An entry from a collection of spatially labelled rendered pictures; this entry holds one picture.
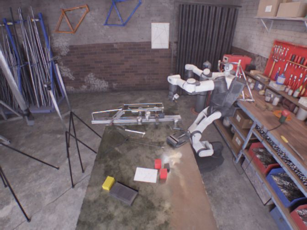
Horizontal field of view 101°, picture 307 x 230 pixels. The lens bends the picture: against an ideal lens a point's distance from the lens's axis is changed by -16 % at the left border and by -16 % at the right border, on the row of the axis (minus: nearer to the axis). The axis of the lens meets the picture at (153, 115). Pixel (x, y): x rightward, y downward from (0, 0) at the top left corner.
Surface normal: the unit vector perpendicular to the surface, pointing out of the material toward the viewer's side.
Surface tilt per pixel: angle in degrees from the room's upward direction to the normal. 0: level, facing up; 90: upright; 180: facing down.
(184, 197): 0
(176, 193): 0
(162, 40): 90
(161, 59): 90
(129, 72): 90
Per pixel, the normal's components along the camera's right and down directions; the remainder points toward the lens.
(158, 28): 0.06, 0.55
